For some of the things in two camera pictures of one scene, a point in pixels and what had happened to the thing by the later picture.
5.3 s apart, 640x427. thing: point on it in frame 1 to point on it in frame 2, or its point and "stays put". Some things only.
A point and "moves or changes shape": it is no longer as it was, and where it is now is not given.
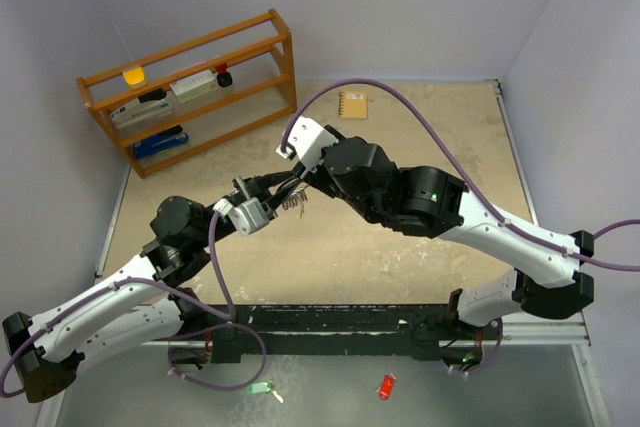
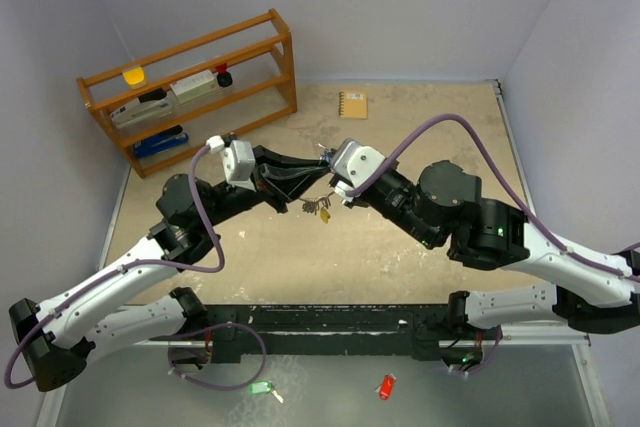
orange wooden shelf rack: x=170 y=105 stays put
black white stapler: x=150 y=104 stays put
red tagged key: x=385 y=388 stays put
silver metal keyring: x=296 y=199 moves or changes shape
